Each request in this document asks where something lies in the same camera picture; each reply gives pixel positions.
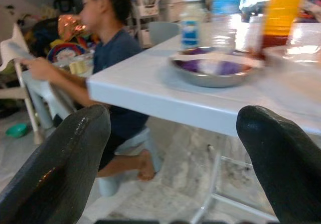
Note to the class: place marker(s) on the child in dark blue shirt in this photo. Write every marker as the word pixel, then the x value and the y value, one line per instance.
pixel 115 50

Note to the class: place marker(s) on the metal bowl purple inside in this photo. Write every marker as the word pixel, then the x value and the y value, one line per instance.
pixel 213 75

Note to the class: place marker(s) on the white dining table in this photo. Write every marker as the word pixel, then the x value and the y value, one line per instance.
pixel 140 83

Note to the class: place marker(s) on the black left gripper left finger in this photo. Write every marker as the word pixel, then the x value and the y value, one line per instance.
pixel 55 168

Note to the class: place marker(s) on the green plastic bowl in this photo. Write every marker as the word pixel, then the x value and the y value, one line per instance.
pixel 16 130

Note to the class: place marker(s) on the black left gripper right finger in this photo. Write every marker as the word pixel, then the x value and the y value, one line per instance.
pixel 286 168

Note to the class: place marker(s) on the orange drink bottle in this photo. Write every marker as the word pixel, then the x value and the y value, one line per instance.
pixel 283 10

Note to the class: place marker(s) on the mayonnaise jar blue label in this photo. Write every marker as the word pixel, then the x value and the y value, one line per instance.
pixel 190 25

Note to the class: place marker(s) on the white baby high chair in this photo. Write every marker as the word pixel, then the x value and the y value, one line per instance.
pixel 15 53

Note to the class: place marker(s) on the white shelf rack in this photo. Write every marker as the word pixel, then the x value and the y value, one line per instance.
pixel 148 10

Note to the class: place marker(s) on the grey chair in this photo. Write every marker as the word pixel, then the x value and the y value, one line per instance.
pixel 163 33

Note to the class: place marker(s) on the Santa print plate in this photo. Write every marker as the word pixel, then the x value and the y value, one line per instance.
pixel 65 52

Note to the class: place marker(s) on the light blue plastic stool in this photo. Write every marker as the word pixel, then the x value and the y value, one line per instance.
pixel 148 143

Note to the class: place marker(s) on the orange shiny foil wrap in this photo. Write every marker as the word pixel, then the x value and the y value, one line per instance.
pixel 71 26

